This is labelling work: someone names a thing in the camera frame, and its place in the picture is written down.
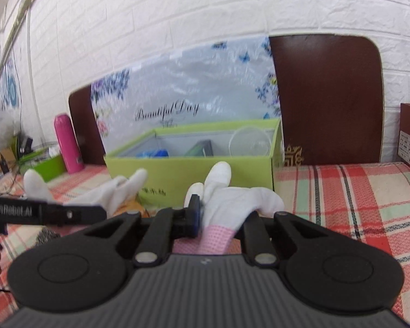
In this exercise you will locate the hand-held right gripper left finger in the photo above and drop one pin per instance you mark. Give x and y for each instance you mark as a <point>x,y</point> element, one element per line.
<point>194,215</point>

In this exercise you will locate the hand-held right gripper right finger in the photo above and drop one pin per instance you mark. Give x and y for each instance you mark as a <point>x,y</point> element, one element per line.
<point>256,234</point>

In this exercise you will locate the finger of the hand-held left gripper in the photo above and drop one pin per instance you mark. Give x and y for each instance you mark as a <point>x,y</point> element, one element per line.
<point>75,215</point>

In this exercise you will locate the white glove pink cuff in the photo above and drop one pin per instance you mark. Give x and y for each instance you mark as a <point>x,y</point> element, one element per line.
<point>232,205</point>
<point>123,188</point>

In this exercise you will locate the large light green box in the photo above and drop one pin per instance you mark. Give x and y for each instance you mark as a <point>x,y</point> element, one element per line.
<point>177,172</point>

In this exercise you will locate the dark green printed packet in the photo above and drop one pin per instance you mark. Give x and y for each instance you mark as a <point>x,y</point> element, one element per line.
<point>201,148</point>

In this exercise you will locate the blue cube box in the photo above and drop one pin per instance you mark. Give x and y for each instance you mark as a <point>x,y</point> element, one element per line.
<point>155,153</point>

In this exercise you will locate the clear plastic container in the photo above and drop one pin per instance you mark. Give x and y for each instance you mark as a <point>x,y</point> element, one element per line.
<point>251,141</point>

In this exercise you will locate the steel wool scrubber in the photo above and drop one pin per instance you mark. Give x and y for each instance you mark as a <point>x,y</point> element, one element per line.
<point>47,236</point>

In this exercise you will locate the small green storage box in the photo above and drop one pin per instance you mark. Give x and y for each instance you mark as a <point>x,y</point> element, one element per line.
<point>51,169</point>

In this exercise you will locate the orange white box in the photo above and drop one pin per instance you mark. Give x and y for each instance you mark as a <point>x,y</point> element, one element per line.
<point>131,207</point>

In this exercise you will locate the black power adapter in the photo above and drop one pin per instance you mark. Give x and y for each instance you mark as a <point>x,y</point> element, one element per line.
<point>26,145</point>

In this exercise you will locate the pink thermos bottle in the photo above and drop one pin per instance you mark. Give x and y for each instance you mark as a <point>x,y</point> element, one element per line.
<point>68,143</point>

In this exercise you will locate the plaid bedsheet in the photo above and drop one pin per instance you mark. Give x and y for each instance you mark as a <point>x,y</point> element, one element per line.
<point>345,194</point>

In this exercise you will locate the floral plastic package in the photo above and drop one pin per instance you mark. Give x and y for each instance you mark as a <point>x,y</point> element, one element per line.
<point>191,85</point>

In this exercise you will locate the blue wall sticker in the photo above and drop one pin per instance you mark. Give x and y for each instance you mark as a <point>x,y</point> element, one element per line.
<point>10,88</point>

